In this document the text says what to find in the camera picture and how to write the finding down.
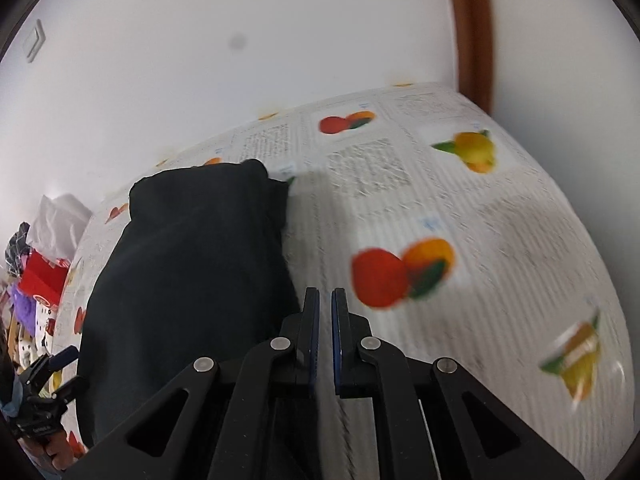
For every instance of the red box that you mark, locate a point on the red box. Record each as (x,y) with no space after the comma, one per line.
(45,280)

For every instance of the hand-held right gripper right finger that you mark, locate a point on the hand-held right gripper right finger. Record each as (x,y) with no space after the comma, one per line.
(337,350)

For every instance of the purple cloth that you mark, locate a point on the purple cloth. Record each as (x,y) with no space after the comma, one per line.
(22,307)

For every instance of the fruit print lace tablecloth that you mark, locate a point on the fruit print lace tablecloth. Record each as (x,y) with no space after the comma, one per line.
(500,240)

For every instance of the brown wooden door frame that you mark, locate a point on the brown wooden door frame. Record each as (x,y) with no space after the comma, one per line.
(472,35)

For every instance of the white wall switch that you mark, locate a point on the white wall switch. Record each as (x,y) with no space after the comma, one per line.
(35,40)

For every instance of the black sweatshirt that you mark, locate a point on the black sweatshirt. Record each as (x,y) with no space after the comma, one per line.
(190,270)

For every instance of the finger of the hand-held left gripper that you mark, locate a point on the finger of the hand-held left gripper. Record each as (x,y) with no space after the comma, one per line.
(72,387)
(67,354)

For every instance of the white plastic bag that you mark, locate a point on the white plastic bag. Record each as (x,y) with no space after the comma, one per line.
(60,220)

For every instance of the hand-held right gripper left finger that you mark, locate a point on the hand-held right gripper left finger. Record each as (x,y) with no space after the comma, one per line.
(314,350)

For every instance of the person's left hand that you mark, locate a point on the person's left hand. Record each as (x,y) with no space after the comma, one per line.
(56,455)

